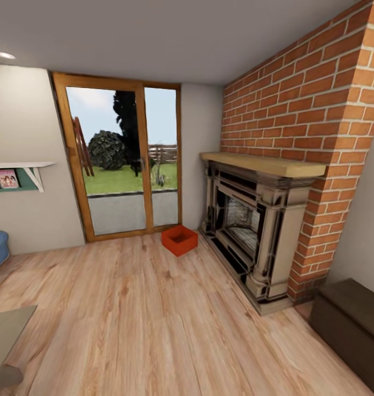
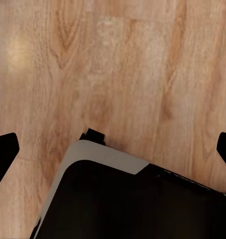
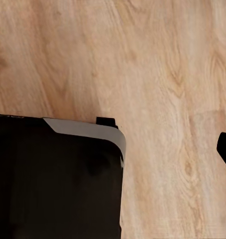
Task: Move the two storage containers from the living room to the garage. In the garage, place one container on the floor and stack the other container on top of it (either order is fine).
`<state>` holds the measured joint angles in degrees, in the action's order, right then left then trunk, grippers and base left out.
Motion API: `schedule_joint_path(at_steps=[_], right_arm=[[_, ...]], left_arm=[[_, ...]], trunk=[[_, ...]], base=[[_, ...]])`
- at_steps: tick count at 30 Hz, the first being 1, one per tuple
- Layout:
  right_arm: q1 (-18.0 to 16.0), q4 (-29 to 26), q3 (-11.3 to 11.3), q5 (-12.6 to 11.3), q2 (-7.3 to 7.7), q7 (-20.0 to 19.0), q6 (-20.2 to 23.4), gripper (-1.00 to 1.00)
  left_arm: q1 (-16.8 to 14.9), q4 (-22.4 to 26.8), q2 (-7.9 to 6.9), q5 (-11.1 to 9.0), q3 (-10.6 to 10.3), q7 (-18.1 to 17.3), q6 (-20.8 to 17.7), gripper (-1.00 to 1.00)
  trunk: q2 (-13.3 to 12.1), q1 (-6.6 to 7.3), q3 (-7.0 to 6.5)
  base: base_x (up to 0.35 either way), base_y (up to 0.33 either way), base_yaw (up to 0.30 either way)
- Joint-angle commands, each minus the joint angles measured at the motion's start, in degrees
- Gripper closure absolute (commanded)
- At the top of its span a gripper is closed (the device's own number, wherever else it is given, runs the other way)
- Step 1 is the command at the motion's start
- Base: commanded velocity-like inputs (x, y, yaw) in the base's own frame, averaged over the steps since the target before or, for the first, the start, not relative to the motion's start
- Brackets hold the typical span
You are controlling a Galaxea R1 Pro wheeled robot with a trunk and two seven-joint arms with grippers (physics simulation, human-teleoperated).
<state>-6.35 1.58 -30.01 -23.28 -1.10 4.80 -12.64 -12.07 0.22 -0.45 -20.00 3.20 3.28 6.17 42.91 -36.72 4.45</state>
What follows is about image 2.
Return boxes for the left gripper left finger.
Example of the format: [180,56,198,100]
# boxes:
[0,132,19,182]

